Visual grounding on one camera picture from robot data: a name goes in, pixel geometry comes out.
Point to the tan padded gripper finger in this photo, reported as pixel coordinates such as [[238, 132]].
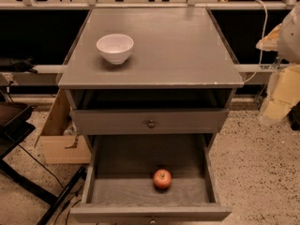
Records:
[[269, 43], [283, 93]]

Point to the red apple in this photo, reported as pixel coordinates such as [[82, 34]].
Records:
[[162, 179]]

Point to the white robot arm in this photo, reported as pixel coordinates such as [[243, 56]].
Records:
[[289, 37]]

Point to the round metal drawer knob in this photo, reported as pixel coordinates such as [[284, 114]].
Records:
[[151, 124]]

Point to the closed grey top drawer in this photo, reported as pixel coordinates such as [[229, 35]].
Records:
[[165, 121]]

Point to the open grey middle drawer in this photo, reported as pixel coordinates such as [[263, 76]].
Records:
[[119, 184]]

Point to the grey wooden cabinet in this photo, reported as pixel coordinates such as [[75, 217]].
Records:
[[178, 62]]

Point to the white ceramic bowl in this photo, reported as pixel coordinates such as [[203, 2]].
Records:
[[115, 48]]

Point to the cardboard box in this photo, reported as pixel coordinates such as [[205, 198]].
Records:
[[60, 142]]

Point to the black metal stand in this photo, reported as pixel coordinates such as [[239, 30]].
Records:
[[17, 205]]

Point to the grey metal rail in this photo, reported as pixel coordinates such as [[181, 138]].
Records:
[[48, 75]]

